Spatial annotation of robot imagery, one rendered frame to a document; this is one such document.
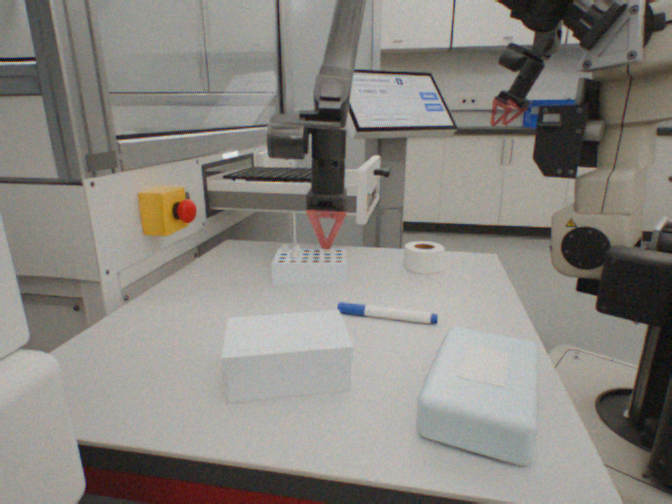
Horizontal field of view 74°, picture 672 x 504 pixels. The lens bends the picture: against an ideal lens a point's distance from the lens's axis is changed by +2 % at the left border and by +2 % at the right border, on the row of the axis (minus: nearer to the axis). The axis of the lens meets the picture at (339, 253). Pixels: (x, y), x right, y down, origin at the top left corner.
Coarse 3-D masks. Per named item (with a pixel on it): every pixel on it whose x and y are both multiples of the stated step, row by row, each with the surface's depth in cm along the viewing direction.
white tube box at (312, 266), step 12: (288, 252) 77; (300, 252) 77; (312, 252) 77; (324, 252) 77; (336, 252) 77; (276, 264) 72; (288, 264) 72; (300, 264) 72; (312, 264) 72; (324, 264) 72; (336, 264) 72; (276, 276) 72; (288, 276) 72; (300, 276) 72; (312, 276) 72; (324, 276) 72; (336, 276) 72
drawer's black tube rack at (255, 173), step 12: (252, 168) 108; (264, 168) 109; (276, 168) 109; (288, 168) 108; (300, 168) 109; (252, 180) 110; (264, 180) 110; (276, 180) 96; (288, 180) 94; (300, 180) 93
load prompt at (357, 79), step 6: (354, 78) 179; (360, 78) 181; (366, 78) 182; (372, 78) 184; (378, 78) 185; (384, 78) 187; (390, 78) 188; (396, 78) 190; (402, 78) 191; (360, 84) 179; (366, 84) 181; (372, 84) 182; (378, 84) 184; (384, 84) 185; (390, 84) 187; (396, 84) 188; (402, 84) 190; (408, 84) 191
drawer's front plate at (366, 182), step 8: (368, 160) 100; (376, 160) 103; (360, 168) 86; (368, 168) 88; (376, 168) 102; (360, 176) 85; (368, 176) 89; (376, 176) 103; (360, 184) 85; (368, 184) 90; (376, 184) 106; (360, 192) 86; (368, 192) 90; (376, 192) 108; (360, 200) 86; (368, 200) 92; (376, 200) 108; (360, 208) 87; (360, 216) 87; (368, 216) 93
